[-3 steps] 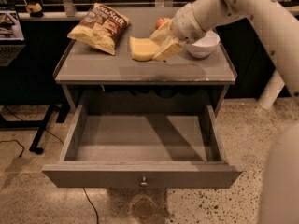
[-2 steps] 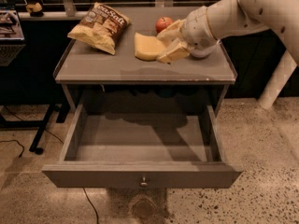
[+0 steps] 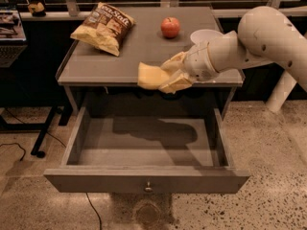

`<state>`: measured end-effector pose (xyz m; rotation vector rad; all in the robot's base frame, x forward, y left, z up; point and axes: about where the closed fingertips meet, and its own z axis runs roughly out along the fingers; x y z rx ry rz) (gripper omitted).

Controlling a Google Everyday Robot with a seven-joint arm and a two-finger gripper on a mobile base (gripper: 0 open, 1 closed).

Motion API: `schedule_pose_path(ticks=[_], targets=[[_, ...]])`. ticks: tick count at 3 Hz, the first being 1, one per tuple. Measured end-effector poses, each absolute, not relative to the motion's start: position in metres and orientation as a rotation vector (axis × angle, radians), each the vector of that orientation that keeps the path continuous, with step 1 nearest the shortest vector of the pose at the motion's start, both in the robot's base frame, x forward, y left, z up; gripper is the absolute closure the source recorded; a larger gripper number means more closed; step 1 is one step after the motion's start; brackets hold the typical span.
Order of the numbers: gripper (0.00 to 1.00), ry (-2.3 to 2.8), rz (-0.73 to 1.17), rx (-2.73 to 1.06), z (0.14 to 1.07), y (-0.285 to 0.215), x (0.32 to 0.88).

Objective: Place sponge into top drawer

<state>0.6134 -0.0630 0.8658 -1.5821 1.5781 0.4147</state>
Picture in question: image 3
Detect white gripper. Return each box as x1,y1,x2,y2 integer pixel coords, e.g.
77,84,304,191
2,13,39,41
158,41,219,94

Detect yellow sponge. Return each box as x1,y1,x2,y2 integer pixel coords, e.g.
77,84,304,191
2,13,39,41
137,62,169,90

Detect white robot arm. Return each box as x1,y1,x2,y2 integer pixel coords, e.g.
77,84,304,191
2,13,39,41
158,7,307,112

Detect grey cabinet with top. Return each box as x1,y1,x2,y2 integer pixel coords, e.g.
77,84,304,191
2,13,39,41
58,7,245,117

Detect open grey top drawer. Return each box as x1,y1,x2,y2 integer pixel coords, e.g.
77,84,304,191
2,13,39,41
44,93,249,194

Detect metal drawer knob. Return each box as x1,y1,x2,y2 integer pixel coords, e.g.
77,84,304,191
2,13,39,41
144,182,153,193

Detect white bowl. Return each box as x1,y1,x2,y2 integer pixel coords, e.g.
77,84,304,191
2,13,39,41
190,29,223,44

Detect red apple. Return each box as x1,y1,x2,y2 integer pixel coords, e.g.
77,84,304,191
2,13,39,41
160,17,180,38

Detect sea salt chip bag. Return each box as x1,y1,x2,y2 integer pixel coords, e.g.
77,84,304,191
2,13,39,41
70,2,135,57

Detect dark side desk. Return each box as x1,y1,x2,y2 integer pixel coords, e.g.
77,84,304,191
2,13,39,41
0,3,75,158

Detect small object on ledge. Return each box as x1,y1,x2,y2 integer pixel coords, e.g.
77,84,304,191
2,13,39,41
28,2,46,16

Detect black cable under drawer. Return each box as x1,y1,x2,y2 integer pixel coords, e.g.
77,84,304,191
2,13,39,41
85,193,104,230

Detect black floor cable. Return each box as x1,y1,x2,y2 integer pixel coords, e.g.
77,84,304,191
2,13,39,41
0,142,27,162

